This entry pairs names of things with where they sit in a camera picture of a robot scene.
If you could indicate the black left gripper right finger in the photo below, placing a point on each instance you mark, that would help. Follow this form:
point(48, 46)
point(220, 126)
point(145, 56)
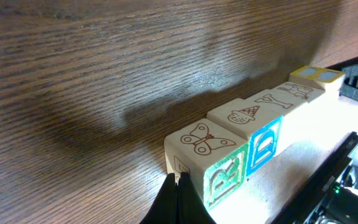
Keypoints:
point(190, 209)

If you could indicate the wooden block blue letter side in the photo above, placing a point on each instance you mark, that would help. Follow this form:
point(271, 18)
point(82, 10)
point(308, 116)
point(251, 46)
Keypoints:
point(317, 77)

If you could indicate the green letter R block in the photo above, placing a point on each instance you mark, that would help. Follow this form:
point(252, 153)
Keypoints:
point(214, 158)

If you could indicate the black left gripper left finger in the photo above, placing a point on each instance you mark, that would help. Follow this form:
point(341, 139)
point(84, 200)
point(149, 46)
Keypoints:
point(164, 207)

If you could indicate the wooden block green edge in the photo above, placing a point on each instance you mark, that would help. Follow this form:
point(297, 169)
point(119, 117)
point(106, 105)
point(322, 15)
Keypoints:
point(297, 92)

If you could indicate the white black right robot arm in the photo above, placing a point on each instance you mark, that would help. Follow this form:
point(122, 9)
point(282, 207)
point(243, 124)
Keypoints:
point(327, 196)

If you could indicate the blue letter D block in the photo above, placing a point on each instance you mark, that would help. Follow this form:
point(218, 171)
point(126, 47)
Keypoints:
point(260, 128)

